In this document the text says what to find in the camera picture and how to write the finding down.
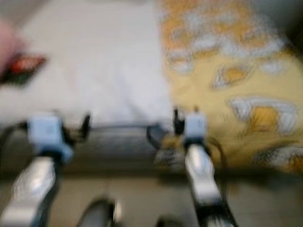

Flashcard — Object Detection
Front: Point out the yellow cartoon egg blanket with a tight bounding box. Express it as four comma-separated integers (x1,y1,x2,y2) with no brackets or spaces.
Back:
159,0,303,175

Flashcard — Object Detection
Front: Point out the robot left leg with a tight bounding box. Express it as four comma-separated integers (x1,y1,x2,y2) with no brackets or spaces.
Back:
77,198,118,227

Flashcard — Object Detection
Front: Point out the robot leg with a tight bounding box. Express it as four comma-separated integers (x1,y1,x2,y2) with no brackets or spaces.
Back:
155,217,185,227
77,198,118,227

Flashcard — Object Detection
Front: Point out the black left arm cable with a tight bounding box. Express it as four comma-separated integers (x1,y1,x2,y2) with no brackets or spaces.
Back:
0,122,30,147

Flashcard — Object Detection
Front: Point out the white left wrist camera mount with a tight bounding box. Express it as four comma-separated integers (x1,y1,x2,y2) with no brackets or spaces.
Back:
27,113,75,164

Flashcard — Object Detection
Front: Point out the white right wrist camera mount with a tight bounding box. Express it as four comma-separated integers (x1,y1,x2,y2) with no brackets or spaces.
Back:
183,113,208,145

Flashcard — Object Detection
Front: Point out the robot right leg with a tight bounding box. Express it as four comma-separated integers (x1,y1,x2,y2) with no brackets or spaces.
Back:
155,217,185,227

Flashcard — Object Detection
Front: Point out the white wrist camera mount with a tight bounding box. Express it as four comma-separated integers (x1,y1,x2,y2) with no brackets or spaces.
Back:
183,113,208,145
27,113,75,164

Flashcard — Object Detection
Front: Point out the dark paperback book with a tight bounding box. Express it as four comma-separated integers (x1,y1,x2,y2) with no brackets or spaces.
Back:
1,53,48,87

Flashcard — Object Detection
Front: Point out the pink pillow with sheep print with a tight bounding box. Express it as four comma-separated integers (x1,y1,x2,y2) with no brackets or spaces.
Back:
0,18,27,76

